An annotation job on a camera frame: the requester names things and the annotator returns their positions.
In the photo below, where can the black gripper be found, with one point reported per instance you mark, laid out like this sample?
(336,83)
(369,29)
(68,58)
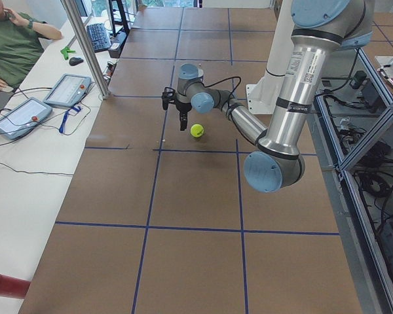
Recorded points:
(183,108)

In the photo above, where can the yellow-green tennis ball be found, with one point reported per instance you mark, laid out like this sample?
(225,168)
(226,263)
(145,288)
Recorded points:
(197,130)

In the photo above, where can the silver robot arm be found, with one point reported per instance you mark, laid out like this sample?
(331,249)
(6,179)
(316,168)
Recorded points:
(320,28)

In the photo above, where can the black computer keyboard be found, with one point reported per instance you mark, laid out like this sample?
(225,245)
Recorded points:
(98,36)

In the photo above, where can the far teach pendant tablet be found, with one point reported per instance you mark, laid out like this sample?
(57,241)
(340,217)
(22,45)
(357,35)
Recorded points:
(68,91)

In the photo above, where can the teach pendant tablet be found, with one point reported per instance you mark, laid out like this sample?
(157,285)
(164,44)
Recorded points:
(68,91)
(24,118)

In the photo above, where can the black computer mouse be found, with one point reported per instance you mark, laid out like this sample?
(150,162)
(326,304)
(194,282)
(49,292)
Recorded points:
(75,61)

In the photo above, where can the green plastic tool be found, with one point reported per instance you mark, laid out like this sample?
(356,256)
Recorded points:
(66,51)

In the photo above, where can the white side table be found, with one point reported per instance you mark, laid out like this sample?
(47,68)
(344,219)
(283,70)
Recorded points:
(35,173)

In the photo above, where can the near teach pendant tablet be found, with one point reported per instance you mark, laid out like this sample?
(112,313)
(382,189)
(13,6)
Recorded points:
(24,118)

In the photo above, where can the person in green shirt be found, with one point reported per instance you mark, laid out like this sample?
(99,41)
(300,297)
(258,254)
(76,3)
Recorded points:
(20,46)

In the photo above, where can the red cylinder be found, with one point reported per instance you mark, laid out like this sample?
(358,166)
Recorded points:
(12,287)

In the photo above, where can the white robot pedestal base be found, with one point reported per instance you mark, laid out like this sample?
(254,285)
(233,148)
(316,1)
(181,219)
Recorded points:
(262,96)

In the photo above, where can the aluminium frame post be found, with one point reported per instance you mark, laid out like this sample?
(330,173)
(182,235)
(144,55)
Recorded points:
(75,19)

